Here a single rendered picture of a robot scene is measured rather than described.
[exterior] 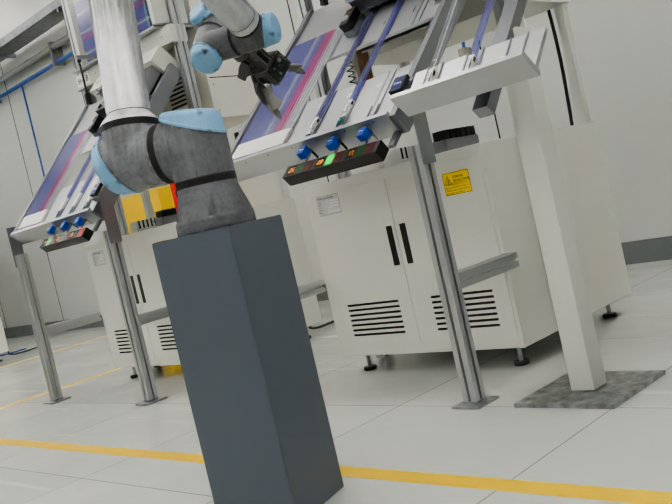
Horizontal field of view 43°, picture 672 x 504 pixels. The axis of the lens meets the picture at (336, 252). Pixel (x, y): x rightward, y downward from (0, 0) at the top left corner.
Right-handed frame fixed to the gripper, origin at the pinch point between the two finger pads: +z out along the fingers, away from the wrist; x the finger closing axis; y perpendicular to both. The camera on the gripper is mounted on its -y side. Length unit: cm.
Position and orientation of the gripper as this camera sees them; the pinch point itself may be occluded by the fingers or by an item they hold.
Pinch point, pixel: (292, 96)
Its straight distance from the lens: 232.3
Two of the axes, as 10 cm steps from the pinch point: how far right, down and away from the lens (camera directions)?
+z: 6.5, 5.0, 5.7
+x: 4.2, -8.6, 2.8
